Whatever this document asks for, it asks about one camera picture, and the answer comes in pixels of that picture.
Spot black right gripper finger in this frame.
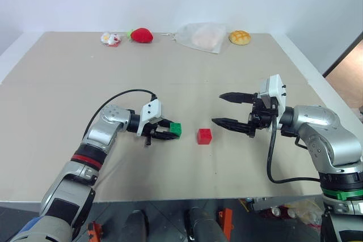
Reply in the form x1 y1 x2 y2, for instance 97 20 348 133
218 92 258 104
211 117 251 134

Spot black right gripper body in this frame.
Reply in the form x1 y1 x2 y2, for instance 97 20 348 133
247 92 279 140

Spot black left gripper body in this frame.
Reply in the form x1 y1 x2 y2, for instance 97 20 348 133
141 118 164 147

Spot green toy cube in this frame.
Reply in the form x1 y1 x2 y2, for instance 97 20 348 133
169 122 183 139

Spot red toy cube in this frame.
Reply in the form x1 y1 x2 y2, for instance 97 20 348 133
196 128 213 145

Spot golden melon bun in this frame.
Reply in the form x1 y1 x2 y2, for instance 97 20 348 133
229 29 252 46

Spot clear bag with bread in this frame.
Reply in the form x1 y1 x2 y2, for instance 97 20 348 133
161 22 228 54

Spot grey metal box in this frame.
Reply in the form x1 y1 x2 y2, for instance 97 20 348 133
251 196 288 212

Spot red plush strawberry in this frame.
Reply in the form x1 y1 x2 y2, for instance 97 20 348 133
126 27 154 45

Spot small dark rounded shape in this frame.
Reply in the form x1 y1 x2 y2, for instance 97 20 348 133
120 209 150 242

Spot orange clamp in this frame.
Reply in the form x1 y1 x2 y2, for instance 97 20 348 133
217 207 234 233
86 221 103 240

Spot large dark rounded shape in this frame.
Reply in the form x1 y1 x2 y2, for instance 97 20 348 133
184 206 228 242

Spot small white red plush toy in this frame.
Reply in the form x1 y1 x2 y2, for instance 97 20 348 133
100 32 123 47

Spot clear plastic bag of items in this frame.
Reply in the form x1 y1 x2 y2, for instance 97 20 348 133
269 198 324 226

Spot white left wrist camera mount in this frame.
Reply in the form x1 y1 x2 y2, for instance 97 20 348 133
136 100 163 138

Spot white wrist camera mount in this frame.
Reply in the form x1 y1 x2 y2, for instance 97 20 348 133
136 100 163 138
259 74 288 116

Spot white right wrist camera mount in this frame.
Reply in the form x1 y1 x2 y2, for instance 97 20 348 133
259 74 288 116

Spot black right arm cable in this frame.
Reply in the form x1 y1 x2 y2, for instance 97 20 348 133
266 113 323 184

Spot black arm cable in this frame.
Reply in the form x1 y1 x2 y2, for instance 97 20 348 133
266 113 323 184
84 88 159 142

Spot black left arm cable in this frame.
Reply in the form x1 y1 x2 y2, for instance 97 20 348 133
84 88 159 142

